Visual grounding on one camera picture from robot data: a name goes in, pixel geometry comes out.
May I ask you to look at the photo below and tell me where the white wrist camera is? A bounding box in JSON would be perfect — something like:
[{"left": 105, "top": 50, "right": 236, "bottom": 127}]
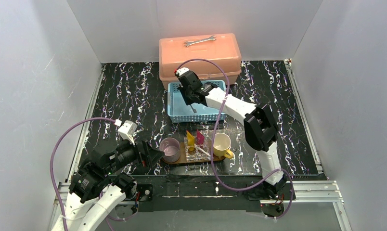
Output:
[
  {"left": 174, "top": 67, "right": 190, "bottom": 77},
  {"left": 114, "top": 119, "right": 137, "bottom": 145}
]

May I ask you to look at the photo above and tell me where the brown wooden oval tray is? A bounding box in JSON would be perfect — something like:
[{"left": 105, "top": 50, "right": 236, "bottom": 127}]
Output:
[{"left": 163, "top": 141, "right": 225, "bottom": 165}]

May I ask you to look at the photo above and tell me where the yellow ceramic mug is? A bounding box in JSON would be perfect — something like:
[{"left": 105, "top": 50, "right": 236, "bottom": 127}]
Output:
[{"left": 213, "top": 133, "right": 234, "bottom": 159}]

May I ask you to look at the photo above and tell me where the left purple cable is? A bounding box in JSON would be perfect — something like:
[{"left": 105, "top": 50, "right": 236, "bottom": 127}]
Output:
[{"left": 50, "top": 117, "right": 119, "bottom": 231}]

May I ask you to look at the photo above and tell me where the white toothbrush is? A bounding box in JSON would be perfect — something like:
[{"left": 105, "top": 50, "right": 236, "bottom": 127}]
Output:
[{"left": 195, "top": 145, "right": 211, "bottom": 157}]

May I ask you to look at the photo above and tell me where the silver open-end wrench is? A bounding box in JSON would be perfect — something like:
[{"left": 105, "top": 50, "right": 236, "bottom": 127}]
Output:
[{"left": 184, "top": 35, "right": 216, "bottom": 47}]

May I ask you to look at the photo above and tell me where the yellow toothpaste tube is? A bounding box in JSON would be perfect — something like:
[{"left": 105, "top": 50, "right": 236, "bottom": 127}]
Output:
[{"left": 186, "top": 131, "right": 195, "bottom": 152}]

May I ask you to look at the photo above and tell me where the purple cable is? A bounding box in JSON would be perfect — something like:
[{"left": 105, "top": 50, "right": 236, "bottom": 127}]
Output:
[
  {"left": 50, "top": 117, "right": 119, "bottom": 231},
  {"left": 176, "top": 58, "right": 295, "bottom": 220}
]

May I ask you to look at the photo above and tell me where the salmon plastic toolbox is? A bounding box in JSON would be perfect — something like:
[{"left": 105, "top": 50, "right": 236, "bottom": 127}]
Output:
[{"left": 159, "top": 33, "right": 242, "bottom": 89}]

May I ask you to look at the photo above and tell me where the pink toothpaste tube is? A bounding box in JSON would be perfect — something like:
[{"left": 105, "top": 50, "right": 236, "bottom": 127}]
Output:
[{"left": 196, "top": 130, "right": 205, "bottom": 145}]

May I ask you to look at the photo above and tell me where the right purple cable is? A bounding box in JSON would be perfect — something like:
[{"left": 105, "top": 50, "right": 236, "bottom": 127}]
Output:
[{"left": 176, "top": 58, "right": 295, "bottom": 220}]

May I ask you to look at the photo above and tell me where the purple ceramic mug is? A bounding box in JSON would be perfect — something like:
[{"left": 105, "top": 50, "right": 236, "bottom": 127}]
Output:
[{"left": 159, "top": 138, "right": 180, "bottom": 163}]

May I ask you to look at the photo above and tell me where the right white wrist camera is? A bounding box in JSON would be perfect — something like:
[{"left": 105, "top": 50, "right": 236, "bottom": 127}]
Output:
[{"left": 174, "top": 67, "right": 190, "bottom": 77}]

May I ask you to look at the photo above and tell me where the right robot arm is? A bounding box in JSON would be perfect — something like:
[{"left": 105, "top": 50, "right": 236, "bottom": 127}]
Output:
[{"left": 175, "top": 67, "right": 286, "bottom": 198}]

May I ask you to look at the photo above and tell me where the clear textured glass cup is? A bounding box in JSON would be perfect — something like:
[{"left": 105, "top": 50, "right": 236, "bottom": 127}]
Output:
[{"left": 184, "top": 132, "right": 210, "bottom": 163}]

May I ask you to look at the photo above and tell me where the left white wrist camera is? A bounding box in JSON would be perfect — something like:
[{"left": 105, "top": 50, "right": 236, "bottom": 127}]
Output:
[{"left": 114, "top": 119, "right": 137, "bottom": 145}]

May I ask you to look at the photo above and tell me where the light blue plastic basket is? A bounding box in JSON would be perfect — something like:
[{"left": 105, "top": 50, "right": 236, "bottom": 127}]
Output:
[{"left": 167, "top": 82, "right": 219, "bottom": 123}]

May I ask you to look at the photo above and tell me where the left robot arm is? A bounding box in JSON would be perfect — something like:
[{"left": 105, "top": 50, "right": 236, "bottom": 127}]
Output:
[{"left": 52, "top": 140, "right": 165, "bottom": 231}]

